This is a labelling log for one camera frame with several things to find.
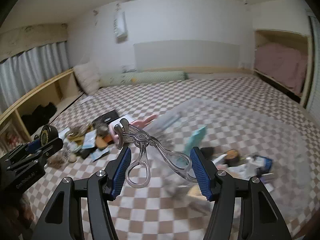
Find wooden bedside shelf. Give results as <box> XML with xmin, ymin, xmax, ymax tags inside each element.
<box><xmin>1</xmin><ymin>68</ymin><xmax>83</xmax><ymax>141</ymax></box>

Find teal box in bin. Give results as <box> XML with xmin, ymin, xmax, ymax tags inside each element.
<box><xmin>184</xmin><ymin>126</ymin><xmax>207</xmax><ymax>156</ymax></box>

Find black clothing on shelf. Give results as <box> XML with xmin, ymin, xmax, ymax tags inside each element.
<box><xmin>21</xmin><ymin>102</ymin><xmax>57</xmax><ymax>135</ymax></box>

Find pink bunny phone stand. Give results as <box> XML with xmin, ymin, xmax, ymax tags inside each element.
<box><xmin>108</xmin><ymin>114</ymin><xmax>158</xmax><ymax>144</ymax></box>

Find green bolster pillow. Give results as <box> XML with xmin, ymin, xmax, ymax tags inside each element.
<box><xmin>99</xmin><ymin>71</ymin><xmax>189</xmax><ymax>87</ymax></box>

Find clear plastic storage bin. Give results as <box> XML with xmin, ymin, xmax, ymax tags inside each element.
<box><xmin>146</xmin><ymin>99</ymin><xmax>311</xmax><ymax>223</ymax></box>

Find pink blanket in alcove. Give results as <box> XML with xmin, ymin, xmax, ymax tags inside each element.
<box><xmin>254</xmin><ymin>43</ymin><xmax>308</xmax><ymax>95</ymax></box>

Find blue face mask packet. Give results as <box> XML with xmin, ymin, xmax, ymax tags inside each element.
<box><xmin>82</xmin><ymin>129</ymin><xmax>97</xmax><ymax>149</ymax></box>

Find white fluffy pillow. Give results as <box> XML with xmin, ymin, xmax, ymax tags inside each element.
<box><xmin>73</xmin><ymin>62</ymin><xmax>100</xmax><ymax>95</ymax></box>

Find grey curtain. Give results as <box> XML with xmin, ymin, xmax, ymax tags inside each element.
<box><xmin>0</xmin><ymin>41</ymin><xmax>70</xmax><ymax>113</ymax></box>

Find grey headboard panel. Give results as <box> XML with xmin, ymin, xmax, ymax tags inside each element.
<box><xmin>133</xmin><ymin>40</ymin><xmax>240</xmax><ymax>70</ymax></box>

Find hanging white paper bag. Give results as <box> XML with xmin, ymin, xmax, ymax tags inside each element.
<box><xmin>113</xmin><ymin>11</ymin><xmax>127</xmax><ymax>38</ymax></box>

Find black flat box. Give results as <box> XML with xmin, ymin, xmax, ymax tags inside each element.
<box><xmin>92</xmin><ymin>110</ymin><xmax>119</xmax><ymax>129</ymax></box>

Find metal eyelash curler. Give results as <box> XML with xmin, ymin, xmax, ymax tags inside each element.
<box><xmin>114</xmin><ymin>118</ymin><xmax>197</xmax><ymax>189</ymax></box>

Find wall power socket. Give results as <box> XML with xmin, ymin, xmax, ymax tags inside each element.
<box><xmin>122</xmin><ymin>64</ymin><xmax>136</xmax><ymax>73</ymax></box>

